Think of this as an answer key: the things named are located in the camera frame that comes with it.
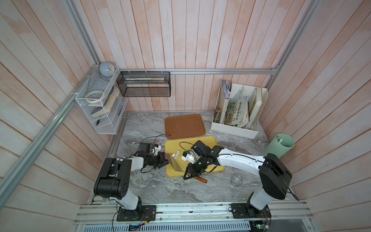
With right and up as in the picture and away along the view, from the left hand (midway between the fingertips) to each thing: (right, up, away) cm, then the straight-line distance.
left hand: (170, 161), depth 89 cm
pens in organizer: (+31, +30, +9) cm, 44 cm away
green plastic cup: (+66, +11, -6) cm, 67 cm away
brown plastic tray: (+8, +22, +23) cm, 33 cm away
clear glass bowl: (+40, -10, -5) cm, 42 cm away
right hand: (+10, -6, -12) cm, 16 cm away
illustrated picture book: (+45, +32, +8) cm, 56 cm away
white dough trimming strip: (+4, +3, +4) cm, 6 cm away
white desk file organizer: (+57, +41, +3) cm, 70 cm away
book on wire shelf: (-34, +35, -10) cm, 50 cm away
